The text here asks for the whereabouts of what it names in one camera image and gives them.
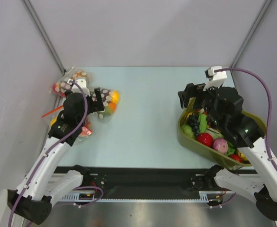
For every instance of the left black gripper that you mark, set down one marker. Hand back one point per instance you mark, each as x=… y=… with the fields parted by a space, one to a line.
x=95 y=106

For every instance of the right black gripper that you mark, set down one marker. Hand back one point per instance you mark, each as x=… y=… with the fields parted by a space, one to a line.
x=192 y=92

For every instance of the polka dot zip bag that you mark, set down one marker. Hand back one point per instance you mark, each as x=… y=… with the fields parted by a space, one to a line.
x=63 y=84
x=110 y=100

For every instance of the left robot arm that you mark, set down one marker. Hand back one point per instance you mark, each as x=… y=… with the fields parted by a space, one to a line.
x=34 y=198

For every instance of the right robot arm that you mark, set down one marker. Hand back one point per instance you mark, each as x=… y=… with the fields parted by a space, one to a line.
x=244 y=133

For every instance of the dark fake grape bunch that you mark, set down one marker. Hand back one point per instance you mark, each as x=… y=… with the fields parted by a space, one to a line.
x=194 y=123

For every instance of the green fake lettuce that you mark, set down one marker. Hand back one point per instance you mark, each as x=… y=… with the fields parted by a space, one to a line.
x=187 y=130

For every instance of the yellow fake lemon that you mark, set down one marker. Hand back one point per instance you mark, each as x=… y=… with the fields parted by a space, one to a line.
x=53 y=121

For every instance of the red fake apple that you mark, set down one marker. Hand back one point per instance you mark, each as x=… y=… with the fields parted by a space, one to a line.
x=205 y=139

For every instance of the orange zipper clear bag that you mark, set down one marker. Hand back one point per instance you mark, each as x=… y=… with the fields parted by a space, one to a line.
x=86 y=129

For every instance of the pink fake onion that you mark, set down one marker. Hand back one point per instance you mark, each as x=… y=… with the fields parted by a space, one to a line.
x=220 y=145

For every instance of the red fake tomato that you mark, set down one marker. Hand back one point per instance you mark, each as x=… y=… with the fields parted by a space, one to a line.
x=235 y=157

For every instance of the olive green plastic bin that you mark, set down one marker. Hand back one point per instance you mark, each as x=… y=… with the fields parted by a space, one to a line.
x=201 y=149

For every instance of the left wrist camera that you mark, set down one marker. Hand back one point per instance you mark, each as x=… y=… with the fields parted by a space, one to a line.
x=79 y=84

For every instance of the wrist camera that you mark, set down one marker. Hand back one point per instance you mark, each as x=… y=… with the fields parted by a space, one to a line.
x=216 y=79
x=79 y=84

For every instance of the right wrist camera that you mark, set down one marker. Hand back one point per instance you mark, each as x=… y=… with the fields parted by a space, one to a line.
x=216 y=79

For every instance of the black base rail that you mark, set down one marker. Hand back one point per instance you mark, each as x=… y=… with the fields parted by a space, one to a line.
x=152 y=183

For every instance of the left aluminium frame post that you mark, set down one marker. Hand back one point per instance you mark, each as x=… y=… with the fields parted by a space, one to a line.
x=44 y=35

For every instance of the aluminium frame post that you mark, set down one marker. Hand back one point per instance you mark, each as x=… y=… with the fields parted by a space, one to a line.
x=256 y=23
x=44 y=35

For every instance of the right aluminium frame post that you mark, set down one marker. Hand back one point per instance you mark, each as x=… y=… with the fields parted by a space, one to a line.
x=256 y=23

